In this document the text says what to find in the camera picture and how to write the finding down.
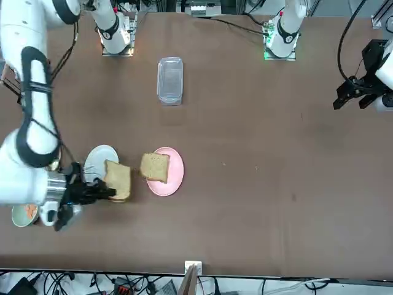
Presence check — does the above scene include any black cable on table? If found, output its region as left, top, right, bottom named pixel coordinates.
left=211, top=17, right=267, bottom=34

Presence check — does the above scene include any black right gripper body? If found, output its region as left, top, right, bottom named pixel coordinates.
left=54, top=162, right=93, bottom=231

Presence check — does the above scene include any pink round plate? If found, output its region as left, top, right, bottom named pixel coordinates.
left=146, top=146, right=185, bottom=197

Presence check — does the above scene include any pale green bowl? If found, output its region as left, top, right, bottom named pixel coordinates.
left=11, top=203, right=41, bottom=228

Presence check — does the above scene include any aluminium frame profile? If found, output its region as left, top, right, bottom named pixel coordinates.
left=370, top=5, right=393, bottom=29

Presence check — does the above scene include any white round plate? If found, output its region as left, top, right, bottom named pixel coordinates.
left=84, top=144, right=120, bottom=184

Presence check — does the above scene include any orange black device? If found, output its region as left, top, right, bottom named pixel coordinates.
left=113, top=277, right=130, bottom=295

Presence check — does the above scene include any grey power strip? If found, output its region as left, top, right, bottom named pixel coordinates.
left=190, top=2, right=207, bottom=17

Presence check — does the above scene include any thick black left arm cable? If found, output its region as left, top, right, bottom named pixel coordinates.
left=337, top=0, right=368, bottom=82

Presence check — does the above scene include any black box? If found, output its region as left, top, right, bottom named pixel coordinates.
left=6, top=277, right=35, bottom=295

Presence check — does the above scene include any clear plastic container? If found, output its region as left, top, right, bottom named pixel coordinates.
left=157, top=57, right=185, bottom=108

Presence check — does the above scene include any aluminium camera post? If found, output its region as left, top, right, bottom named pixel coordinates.
left=177, top=260, right=204, bottom=295

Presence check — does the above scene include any white cable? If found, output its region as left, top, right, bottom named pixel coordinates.
left=266, top=277, right=332, bottom=293

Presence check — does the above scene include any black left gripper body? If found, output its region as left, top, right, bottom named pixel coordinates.
left=362, top=39, right=388, bottom=81

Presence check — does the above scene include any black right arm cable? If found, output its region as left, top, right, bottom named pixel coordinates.
left=18, top=14, right=79, bottom=173

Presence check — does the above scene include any brown bread slice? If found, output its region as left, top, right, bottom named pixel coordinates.
left=139, top=152, right=171, bottom=184
left=103, top=159, right=133, bottom=203

